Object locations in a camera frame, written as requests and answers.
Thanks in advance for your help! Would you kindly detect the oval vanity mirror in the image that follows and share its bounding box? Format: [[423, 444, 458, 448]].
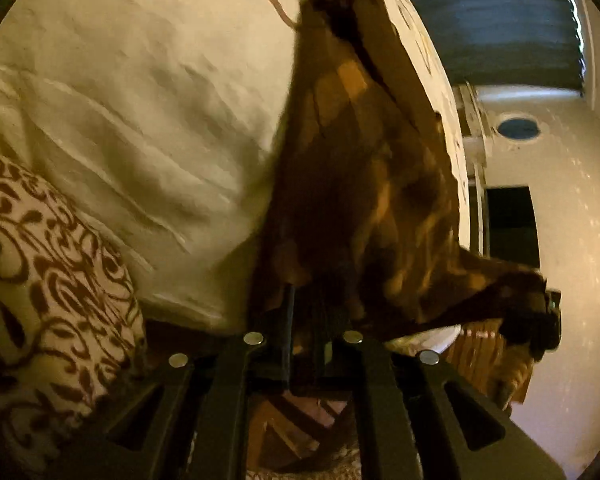
[[495, 115, 542, 143]]

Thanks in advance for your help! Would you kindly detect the brown swirl patterned rug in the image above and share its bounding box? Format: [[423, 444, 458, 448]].
[[0, 152, 148, 467]]

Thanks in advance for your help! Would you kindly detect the dark blue curtain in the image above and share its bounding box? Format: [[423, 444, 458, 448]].
[[384, 0, 590, 97]]

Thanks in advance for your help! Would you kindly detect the bed with patterned sheet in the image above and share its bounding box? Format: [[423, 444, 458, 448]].
[[0, 0, 468, 337]]

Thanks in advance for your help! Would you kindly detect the black television screen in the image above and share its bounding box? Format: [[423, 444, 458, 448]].
[[485, 186, 540, 267]]

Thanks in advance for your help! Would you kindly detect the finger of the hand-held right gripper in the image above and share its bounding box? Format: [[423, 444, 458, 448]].
[[499, 289, 564, 362]]

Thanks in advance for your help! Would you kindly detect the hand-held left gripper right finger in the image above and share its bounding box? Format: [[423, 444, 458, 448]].
[[290, 285, 568, 480]]

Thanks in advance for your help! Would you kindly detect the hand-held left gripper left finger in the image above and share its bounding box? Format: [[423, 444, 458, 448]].
[[55, 284, 297, 480]]

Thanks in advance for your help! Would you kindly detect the white vanity table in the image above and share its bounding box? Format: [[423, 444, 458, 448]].
[[452, 82, 498, 261]]

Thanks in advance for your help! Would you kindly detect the brown plaid sweater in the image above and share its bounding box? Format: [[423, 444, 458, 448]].
[[250, 0, 548, 356]]

